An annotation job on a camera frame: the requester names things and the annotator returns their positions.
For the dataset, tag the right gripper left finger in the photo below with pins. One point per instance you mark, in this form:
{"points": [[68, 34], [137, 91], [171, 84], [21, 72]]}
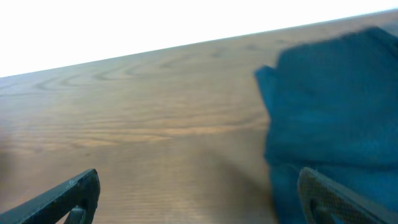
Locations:
{"points": [[76, 199]]}

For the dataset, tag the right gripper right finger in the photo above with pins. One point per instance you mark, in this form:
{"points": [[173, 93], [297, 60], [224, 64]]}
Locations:
{"points": [[325, 201]]}

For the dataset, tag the navy blue shirt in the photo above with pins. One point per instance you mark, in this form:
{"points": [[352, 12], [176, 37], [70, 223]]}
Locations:
{"points": [[333, 108]]}

